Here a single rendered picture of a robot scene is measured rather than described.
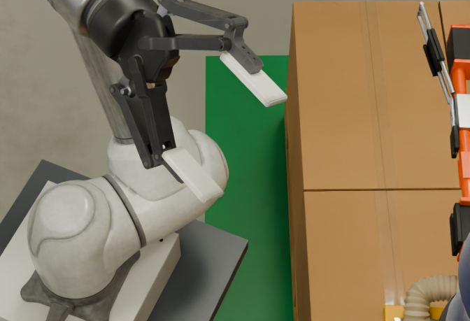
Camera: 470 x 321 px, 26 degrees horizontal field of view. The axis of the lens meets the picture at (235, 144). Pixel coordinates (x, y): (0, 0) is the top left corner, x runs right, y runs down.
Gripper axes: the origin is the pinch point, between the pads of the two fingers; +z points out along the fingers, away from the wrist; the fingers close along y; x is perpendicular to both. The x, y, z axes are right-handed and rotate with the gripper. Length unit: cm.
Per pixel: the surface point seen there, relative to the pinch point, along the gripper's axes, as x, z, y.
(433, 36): -82, -17, 15
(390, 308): -57, 12, 42
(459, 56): -82, -11, 14
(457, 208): -62, 9, 24
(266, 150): -168, -66, 119
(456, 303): -34.1, 21.8, 17.2
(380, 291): -112, -1, 82
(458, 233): -59, 12, 25
